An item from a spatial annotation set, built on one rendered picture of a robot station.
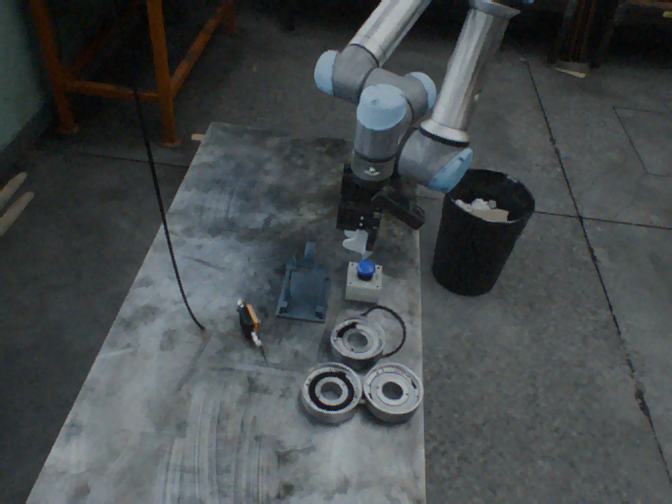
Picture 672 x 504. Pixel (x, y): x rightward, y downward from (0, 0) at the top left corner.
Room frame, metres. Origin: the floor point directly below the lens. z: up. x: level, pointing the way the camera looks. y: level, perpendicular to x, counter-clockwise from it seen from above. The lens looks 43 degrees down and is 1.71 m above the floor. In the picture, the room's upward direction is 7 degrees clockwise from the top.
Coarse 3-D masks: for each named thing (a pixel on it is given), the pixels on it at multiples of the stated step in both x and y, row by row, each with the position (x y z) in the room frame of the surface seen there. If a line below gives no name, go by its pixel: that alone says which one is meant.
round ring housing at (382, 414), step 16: (384, 368) 0.65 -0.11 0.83; (400, 368) 0.66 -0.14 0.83; (368, 384) 0.62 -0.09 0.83; (384, 384) 0.62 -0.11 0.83; (400, 384) 0.62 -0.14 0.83; (416, 384) 0.63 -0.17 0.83; (368, 400) 0.58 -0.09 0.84; (384, 400) 0.59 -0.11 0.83; (400, 400) 0.59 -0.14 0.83; (416, 400) 0.59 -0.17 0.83; (384, 416) 0.56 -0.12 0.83; (400, 416) 0.56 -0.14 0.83
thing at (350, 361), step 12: (336, 324) 0.73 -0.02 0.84; (348, 324) 0.75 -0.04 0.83; (360, 324) 0.75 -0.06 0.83; (372, 324) 0.75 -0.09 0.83; (348, 336) 0.72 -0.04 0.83; (360, 336) 0.73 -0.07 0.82; (384, 336) 0.72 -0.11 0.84; (336, 348) 0.68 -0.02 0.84; (348, 348) 0.69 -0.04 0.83; (360, 348) 0.69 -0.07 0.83; (384, 348) 0.70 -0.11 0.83; (348, 360) 0.66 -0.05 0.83; (360, 360) 0.66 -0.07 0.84; (372, 360) 0.67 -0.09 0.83
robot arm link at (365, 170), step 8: (352, 160) 0.86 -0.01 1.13; (360, 160) 0.84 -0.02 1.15; (392, 160) 0.85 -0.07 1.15; (352, 168) 0.86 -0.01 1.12; (360, 168) 0.84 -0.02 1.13; (368, 168) 0.84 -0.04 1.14; (376, 168) 0.84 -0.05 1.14; (384, 168) 0.84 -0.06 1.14; (392, 168) 0.86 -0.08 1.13; (360, 176) 0.84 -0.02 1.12; (368, 176) 0.84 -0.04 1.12; (376, 176) 0.84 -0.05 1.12; (384, 176) 0.84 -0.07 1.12
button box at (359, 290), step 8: (352, 264) 0.90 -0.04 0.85; (352, 272) 0.88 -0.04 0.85; (376, 272) 0.89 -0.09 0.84; (352, 280) 0.85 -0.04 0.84; (360, 280) 0.86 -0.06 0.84; (368, 280) 0.86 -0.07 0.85; (376, 280) 0.86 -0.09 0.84; (352, 288) 0.84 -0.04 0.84; (360, 288) 0.84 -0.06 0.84; (368, 288) 0.84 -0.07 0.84; (376, 288) 0.84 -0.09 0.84; (352, 296) 0.84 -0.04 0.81; (360, 296) 0.84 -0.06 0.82; (368, 296) 0.84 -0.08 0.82; (376, 296) 0.84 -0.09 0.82
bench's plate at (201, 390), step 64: (256, 128) 1.46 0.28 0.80; (192, 192) 1.13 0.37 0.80; (256, 192) 1.16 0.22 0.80; (320, 192) 1.20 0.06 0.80; (192, 256) 0.91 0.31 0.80; (256, 256) 0.93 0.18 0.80; (320, 256) 0.96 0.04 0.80; (384, 256) 0.99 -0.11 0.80; (128, 320) 0.71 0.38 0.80; (192, 320) 0.73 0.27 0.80; (384, 320) 0.80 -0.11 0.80; (128, 384) 0.57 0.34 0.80; (192, 384) 0.59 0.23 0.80; (256, 384) 0.61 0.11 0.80; (64, 448) 0.44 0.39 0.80; (128, 448) 0.46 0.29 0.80; (192, 448) 0.47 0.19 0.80; (256, 448) 0.48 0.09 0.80; (320, 448) 0.50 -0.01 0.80; (384, 448) 0.51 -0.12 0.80
